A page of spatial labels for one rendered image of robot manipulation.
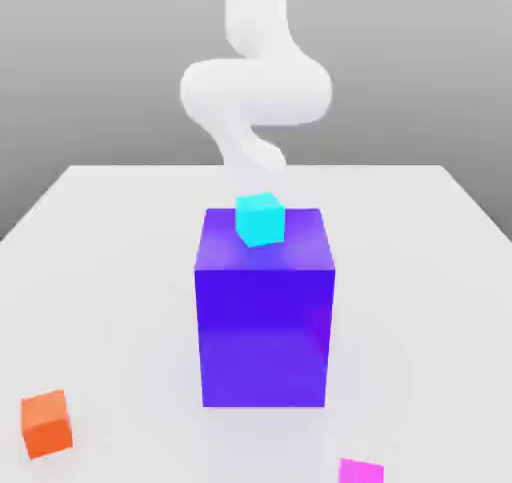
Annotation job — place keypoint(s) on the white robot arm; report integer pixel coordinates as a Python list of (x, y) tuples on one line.
[(256, 87)]

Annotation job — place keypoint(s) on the small cyan cube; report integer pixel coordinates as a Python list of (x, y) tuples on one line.
[(260, 221)]

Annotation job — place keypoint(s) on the small magenta cube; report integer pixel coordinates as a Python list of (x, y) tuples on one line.
[(360, 472)]

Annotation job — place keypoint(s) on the small orange cube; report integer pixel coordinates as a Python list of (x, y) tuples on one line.
[(46, 425)]

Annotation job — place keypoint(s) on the large purple box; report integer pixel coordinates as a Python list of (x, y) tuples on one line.
[(264, 331)]

